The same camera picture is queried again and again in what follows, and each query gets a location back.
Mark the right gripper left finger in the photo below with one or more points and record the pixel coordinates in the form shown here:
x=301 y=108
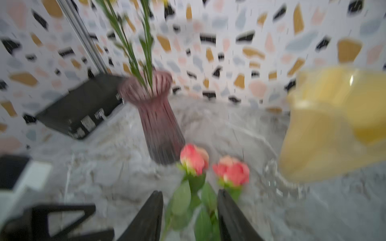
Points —
x=146 y=226

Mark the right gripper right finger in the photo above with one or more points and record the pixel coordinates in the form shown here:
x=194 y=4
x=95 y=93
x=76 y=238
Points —
x=233 y=225

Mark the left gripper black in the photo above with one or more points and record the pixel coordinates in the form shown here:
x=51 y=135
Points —
x=33 y=224

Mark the pink rose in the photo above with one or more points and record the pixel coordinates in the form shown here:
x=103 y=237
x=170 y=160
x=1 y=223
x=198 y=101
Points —
x=193 y=163
x=232 y=175

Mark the yellow flower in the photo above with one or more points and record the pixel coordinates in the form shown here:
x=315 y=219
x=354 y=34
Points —
x=146 y=44
x=122 y=41

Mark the black hard case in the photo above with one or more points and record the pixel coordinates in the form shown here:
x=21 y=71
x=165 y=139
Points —
x=84 y=108

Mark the purple ribbed glass vase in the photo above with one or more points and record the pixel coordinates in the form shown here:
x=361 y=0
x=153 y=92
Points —
x=163 y=135

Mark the yellow fluted glass vase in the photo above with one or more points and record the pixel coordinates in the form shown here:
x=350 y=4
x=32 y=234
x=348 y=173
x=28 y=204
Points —
x=337 y=125

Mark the left corner aluminium post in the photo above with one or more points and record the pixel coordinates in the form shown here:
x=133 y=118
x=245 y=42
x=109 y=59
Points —
x=72 y=14

